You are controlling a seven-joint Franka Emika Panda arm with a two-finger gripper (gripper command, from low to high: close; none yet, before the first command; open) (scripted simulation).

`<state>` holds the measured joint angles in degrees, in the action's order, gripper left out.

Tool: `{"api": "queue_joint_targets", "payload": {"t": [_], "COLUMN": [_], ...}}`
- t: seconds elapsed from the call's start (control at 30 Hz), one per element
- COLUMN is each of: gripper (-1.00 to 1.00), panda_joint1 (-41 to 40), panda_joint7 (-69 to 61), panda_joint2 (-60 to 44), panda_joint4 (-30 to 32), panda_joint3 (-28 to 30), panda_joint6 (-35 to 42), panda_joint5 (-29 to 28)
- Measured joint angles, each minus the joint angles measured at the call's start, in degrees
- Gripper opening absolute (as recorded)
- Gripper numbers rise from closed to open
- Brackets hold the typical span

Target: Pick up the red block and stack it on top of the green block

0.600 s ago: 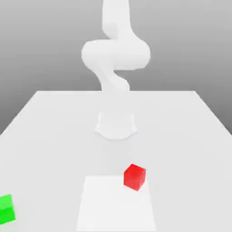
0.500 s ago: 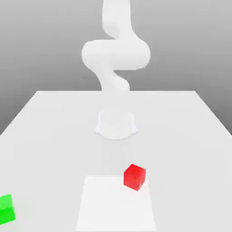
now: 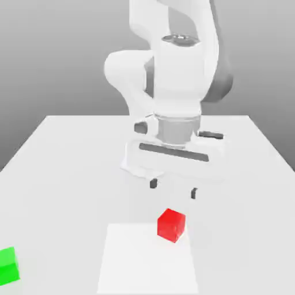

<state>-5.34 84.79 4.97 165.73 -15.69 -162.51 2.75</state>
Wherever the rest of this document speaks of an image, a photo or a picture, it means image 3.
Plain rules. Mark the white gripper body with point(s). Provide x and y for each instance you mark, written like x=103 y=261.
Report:
x=161 y=164

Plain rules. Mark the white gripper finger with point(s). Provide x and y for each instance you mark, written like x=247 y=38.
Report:
x=193 y=193
x=153 y=183

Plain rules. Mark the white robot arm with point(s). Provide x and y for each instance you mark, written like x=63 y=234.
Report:
x=177 y=76

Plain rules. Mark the small red cube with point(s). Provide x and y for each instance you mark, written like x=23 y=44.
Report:
x=171 y=227

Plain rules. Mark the small green cube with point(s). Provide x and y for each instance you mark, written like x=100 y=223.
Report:
x=9 y=267

